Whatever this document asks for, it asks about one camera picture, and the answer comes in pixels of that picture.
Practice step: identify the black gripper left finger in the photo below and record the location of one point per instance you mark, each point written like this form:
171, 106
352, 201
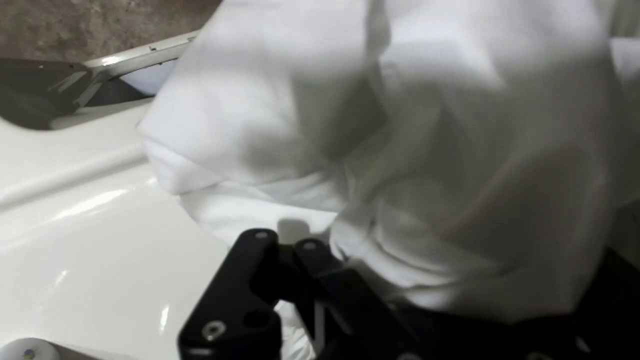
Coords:
232, 313

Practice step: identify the white laundry machine door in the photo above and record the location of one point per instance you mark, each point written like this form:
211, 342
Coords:
133, 57

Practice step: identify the white open-front laundry machine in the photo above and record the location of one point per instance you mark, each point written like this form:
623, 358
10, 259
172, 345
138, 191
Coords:
80, 233

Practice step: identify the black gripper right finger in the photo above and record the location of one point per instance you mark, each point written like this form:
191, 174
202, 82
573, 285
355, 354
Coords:
621, 313

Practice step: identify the white fabric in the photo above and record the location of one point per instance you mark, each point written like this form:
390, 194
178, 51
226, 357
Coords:
401, 132

